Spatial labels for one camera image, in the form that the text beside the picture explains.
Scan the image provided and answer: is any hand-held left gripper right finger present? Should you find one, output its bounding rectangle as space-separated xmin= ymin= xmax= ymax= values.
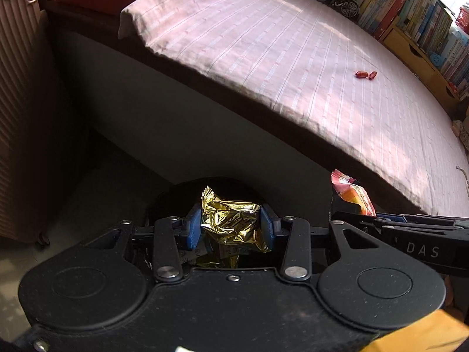
xmin=259 ymin=203 xmax=387 ymax=283

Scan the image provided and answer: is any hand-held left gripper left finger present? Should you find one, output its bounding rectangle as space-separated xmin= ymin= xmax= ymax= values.
xmin=82 ymin=203 xmax=202 ymax=283

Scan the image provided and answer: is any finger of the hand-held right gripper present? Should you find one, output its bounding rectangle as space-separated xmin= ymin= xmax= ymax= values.
xmin=332 ymin=211 xmax=407 ymax=233

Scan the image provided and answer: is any gold foil snack packet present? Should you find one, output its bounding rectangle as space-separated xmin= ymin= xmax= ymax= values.
xmin=200 ymin=186 xmax=273 ymax=253

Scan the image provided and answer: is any small macaron cookie packet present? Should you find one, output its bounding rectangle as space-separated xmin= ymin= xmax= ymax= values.
xmin=331 ymin=170 xmax=377 ymax=216

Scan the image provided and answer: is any row of colourful children's books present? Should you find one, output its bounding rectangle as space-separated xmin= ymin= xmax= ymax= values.
xmin=397 ymin=0 xmax=469 ymax=98

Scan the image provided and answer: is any long-haired doll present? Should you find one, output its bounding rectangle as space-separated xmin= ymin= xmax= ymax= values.
xmin=450 ymin=97 xmax=469 ymax=143

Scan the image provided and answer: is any grey bed base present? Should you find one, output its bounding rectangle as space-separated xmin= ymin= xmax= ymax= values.
xmin=47 ymin=4 xmax=440 ymax=217

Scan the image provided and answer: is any wooden drawer shelf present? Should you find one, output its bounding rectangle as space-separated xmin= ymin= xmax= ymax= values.
xmin=379 ymin=20 xmax=460 ymax=105

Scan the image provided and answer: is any pink ribbed suitcase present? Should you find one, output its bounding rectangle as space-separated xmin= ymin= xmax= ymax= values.
xmin=0 ymin=0 xmax=55 ymax=246

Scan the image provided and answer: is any red lattice basket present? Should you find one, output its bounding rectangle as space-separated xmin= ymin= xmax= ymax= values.
xmin=455 ymin=4 xmax=469 ymax=32

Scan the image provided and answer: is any white cord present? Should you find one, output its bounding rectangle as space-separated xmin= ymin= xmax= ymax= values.
xmin=455 ymin=165 xmax=469 ymax=191

